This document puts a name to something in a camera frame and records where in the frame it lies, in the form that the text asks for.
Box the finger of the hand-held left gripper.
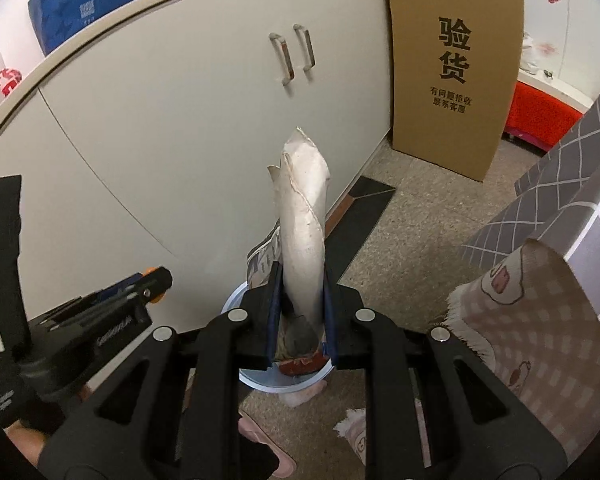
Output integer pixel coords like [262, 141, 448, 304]
[42, 266, 174, 322]

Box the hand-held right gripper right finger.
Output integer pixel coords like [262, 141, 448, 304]
[324, 269, 567, 480]

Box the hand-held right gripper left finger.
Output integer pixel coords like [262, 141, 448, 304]
[40, 261, 282, 480]

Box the light blue plastic bin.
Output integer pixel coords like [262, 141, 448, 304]
[220, 280, 337, 392]

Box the white paper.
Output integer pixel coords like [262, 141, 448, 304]
[266, 127, 331, 356]

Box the person's left hand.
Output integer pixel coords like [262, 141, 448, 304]
[7, 422, 48, 461]

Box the printed newspaper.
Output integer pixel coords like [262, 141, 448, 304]
[245, 225, 283, 291]

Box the red snack packet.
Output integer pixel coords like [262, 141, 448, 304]
[279, 350, 331, 377]

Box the pink slipper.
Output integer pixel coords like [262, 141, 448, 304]
[237, 410, 298, 478]
[280, 382, 328, 408]

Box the white cabinet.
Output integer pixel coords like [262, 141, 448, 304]
[0, 0, 397, 326]

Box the white bag with red print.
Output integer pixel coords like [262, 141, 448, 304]
[0, 47, 23, 116]

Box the pink checked cloth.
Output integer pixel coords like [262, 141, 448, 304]
[332, 240, 600, 480]

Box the brown cardboard box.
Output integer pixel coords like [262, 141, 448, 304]
[384, 0, 525, 182]

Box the blue bag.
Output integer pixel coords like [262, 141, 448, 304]
[27, 0, 151, 56]

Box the grey grid tablecloth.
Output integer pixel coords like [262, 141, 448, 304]
[460, 72, 600, 321]

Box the red storage box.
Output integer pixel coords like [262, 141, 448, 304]
[502, 80, 583, 153]

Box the metal cabinet handle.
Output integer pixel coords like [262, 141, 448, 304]
[292, 23, 316, 72]
[269, 32, 295, 83]

